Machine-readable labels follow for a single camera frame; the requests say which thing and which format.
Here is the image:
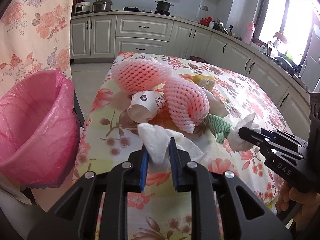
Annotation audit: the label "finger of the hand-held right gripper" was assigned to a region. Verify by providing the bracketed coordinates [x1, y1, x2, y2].
[261, 129, 308, 153]
[239, 127, 305, 160]

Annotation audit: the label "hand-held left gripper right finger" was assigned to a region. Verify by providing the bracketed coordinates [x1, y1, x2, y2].
[169, 137, 293, 240]

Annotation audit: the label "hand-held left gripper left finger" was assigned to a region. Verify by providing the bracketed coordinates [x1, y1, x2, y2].
[27, 151, 150, 240]

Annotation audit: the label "white paper tissue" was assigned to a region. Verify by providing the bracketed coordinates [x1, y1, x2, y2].
[137, 123, 205, 163]

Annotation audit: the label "curled pink foam fruit net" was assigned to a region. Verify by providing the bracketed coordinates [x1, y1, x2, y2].
[162, 76, 210, 133]

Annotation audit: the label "pink lined trash bin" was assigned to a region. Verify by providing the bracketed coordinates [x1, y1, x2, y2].
[0, 69, 80, 188]

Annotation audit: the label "person's right hand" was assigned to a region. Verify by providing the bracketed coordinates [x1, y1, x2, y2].
[276, 180, 304, 214]

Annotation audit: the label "green zigzag cloth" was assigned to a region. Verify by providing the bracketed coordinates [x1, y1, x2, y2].
[204, 114, 232, 144]

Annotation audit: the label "floral tablecloth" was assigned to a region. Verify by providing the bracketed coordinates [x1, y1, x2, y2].
[71, 52, 295, 240]

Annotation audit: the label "white plastic bag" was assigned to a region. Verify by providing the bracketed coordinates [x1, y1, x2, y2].
[205, 90, 233, 120]

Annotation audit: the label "white paper cup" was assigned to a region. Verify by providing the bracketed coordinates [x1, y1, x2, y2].
[127, 91, 167, 124]

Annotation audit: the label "red waste bin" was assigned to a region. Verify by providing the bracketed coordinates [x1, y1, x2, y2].
[189, 55, 209, 63]

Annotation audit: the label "large pink foam fruit net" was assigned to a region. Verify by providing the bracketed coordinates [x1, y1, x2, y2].
[111, 57, 174, 93]

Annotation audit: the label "pink thermos jug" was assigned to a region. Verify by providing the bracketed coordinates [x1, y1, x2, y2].
[242, 22, 255, 44]

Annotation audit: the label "steel tray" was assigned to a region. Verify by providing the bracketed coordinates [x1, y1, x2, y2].
[216, 19, 229, 34]

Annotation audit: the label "kitchen window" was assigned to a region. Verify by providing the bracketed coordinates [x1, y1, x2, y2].
[257, 0, 315, 45]

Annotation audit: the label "cream kitchen cabinets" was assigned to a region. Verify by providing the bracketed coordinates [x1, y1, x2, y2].
[70, 11, 320, 140]

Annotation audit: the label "black cooking pot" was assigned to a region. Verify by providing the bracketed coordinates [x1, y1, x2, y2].
[154, 0, 174, 12]

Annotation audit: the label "black gas stove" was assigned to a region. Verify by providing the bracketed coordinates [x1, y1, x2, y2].
[124, 7, 172, 15]

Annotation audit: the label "steel pressure cooker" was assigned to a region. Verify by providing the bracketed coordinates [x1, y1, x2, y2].
[92, 0, 113, 12]

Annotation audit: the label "white rice cooker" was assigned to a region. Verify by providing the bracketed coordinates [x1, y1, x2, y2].
[74, 1, 91, 14]

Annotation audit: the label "floral curtain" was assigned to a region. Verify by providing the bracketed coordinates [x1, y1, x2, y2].
[0, 0, 79, 95]

